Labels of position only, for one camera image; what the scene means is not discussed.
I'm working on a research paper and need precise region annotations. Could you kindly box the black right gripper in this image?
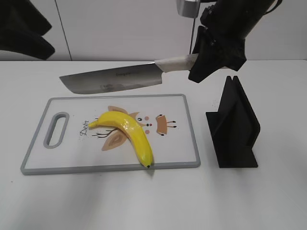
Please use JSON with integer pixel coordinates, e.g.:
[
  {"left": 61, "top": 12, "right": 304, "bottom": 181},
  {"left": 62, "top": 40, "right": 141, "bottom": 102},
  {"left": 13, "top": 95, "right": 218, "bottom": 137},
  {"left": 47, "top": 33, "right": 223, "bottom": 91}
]
[{"left": 188, "top": 26, "right": 247, "bottom": 83}]

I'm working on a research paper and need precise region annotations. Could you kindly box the white-handled kitchen knife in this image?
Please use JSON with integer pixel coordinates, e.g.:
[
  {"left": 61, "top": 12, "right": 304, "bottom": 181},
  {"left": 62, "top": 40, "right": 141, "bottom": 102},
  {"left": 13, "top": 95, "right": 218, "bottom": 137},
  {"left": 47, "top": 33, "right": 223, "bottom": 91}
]
[{"left": 59, "top": 54, "right": 199, "bottom": 94}]

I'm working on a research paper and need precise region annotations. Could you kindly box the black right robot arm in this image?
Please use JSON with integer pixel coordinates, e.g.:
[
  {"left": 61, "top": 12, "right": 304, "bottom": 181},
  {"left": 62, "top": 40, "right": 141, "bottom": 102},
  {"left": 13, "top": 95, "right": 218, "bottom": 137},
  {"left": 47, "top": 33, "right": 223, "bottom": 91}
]
[{"left": 189, "top": 0, "right": 282, "bottom": 83}]

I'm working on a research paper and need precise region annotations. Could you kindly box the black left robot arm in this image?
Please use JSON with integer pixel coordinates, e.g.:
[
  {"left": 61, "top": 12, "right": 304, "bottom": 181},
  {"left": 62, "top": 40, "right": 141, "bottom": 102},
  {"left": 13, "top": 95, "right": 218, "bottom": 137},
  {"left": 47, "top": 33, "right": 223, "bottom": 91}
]
[{"left": 0, "top": 0, "right": 55, "bottom": 60}]

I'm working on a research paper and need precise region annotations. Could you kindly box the yellow plastic banana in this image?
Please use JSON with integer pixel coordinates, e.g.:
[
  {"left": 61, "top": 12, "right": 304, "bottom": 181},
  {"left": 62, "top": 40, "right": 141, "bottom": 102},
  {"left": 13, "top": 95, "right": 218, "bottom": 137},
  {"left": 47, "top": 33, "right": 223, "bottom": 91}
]
[{"left": 88, "top": 111, "right": 154, "bottom": 168}]

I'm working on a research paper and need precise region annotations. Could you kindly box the grey-rimmed deer cutting board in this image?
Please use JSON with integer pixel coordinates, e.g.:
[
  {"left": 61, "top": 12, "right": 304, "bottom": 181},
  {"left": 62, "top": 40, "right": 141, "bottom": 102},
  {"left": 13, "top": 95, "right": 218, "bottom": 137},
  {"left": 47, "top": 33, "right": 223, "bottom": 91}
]
[{"left": 21, "top": 94, "right": 201, "bottom": 175}]

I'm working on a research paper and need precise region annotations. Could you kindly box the black knife stand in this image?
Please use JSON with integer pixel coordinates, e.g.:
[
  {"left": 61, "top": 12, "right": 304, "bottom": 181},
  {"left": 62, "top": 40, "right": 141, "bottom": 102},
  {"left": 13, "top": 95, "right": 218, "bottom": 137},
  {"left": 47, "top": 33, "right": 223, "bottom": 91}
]
[{"left": 206, "top": 76, "right": 260, "bottom": 168}]

